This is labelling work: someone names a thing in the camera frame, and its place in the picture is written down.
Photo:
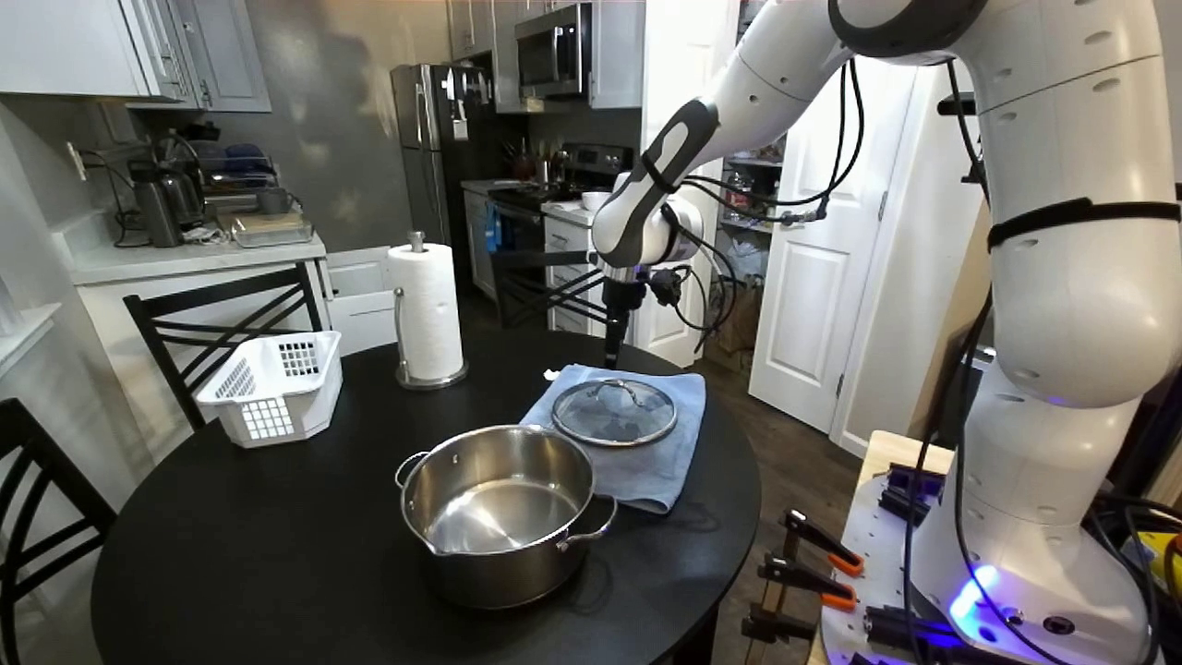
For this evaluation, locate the black chair behind table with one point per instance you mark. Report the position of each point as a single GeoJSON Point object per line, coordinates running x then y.
{"type": "Point", "coordinates": [195, 335]}

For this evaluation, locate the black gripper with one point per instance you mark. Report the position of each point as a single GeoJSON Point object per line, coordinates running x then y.
{"type": "Point", "coordinates": [623, 300]}

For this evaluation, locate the orange handled clamp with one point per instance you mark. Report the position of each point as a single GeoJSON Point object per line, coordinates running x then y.
{"type": "Point", "coordinates": [792, 575]}
{"type": "Point", "coordinates": [835, 551]}

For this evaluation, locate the black chair at left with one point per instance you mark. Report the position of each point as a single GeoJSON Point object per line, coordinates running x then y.
{"type": "Point", "coordinates": [48, 515]}

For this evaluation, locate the microwave oven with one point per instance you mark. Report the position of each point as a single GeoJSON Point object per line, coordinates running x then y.
{"type": "Point", "coordinates": [553, 50]}

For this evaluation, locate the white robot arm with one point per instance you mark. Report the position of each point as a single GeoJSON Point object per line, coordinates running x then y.
{"type": "Point", "coordinates": [1076, 150]}

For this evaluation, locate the black stove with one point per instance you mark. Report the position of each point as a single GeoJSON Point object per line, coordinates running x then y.
{"type": "Point", "coordinates": [541, 240]}

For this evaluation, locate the paper towel roll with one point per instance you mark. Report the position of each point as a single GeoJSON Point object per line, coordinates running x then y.
{"type": "Point", "coordinates": [425, 313]}

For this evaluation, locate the glass pot lid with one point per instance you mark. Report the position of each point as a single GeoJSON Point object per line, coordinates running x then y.
{"type": "Point", "coordinates": [616, 411]}

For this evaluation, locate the white plastic basket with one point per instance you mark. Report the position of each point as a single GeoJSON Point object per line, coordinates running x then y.
{"type": "Point", "coordinates": [274, 389]}

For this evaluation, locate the black refrigerator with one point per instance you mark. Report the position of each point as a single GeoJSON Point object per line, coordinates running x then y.
{"type": "Point", "coordinates": [447, 135]}

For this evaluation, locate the black round table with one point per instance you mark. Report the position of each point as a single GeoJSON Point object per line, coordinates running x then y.
{"type": "Point", "coordinates": [297, 555]}

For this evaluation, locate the coffee maker appliance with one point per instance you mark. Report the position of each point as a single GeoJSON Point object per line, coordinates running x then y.
{"type": "Point", "coordinates": [165, 175]}

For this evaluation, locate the white door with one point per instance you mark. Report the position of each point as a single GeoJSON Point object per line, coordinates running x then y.
{"type": "Point", "coordinates": [839, 155]}

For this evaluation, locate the robot base platform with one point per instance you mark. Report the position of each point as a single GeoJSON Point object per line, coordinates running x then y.
{"type": "Point", "coordinates": [887, 579]}

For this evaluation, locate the stainless steel pot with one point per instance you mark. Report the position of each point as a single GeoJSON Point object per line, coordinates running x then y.
{"type": "Point", "coordinates": [505, 515]}

